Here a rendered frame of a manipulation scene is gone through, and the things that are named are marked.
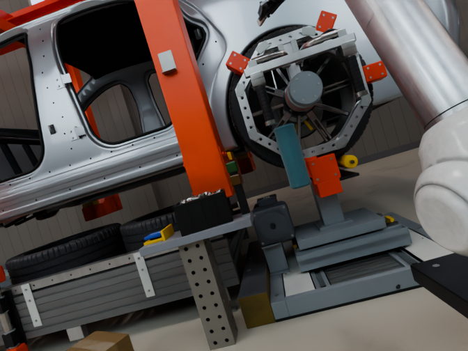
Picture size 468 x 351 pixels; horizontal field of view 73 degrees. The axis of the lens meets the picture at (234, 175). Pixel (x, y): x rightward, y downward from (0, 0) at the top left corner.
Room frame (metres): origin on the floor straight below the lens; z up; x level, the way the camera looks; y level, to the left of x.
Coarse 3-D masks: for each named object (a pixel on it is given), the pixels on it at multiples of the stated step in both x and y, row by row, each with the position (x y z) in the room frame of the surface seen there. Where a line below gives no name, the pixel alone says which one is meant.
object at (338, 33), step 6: (336, 30) 1.18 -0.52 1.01; (342, 30) 1.17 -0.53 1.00; (318, 36) 1.19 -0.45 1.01; (324, 36) 1.18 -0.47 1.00; (330, 36) 1.18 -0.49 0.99; (336, 36) 1.19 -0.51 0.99; (294, 42) 1.37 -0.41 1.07; (306, 42) 1.21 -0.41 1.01; (312, 42) 1.20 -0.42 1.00; (318, 42) 1.20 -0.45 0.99; (294, 48) 1.37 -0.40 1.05; (300, 48) 1.26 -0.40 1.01
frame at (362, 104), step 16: (304, 32) 1.37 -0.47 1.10; (320, 32) 1.36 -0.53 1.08; (256, 48) 1.39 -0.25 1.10; (272, 48) 1.39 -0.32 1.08; (240, 80) 1.41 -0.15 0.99; (240, 96) 1.41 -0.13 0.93; (368, 96) 1.35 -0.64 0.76; (352, 112) 1.40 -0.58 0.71; (352, 128) 1.36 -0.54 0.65; (272, 144) 1.40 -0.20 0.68; (336, 144) 1.37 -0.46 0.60
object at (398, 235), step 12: (384, 216) 1.63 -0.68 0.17; (384, 228) 1.44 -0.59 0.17; (396, 228) 1.43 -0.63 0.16; (408, 228) 1.37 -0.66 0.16; (348, 240) 1.45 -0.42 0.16; (360, 240) 1.39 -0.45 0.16; (372, 240) 1.39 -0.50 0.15; (384, 240) 1.38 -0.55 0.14; (396, 240) 1.38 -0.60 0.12; (408, 240) 1.37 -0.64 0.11; (300, 252) 1.48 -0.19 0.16; (312, 252) 1.42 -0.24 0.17; (324, 252) 1.41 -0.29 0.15; (336, 252) 1.41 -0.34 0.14; (348, 252) 1.40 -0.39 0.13; (360, 252) 1.40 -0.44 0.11; (372, 252) 1.39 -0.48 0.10; (300, 264) 1.43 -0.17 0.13; (312, 264) 1.42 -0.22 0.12; (324, 264) 1.41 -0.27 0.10
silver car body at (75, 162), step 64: (128, 0) 2.02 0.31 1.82; (192, 0) 1.87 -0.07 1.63; (256, 0) 1.82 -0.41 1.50; (320, 0) 1.78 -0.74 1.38; (448, 0) 1.74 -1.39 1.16; (64, 64) 2.02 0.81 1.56; (128, 64) 3.46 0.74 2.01; (0, 128) 3.14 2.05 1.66; (64, 128) 2.00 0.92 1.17; (320, 128) 3.26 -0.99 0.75; (0, 192) 2.06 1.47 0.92; (64, 192) 2.00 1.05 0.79
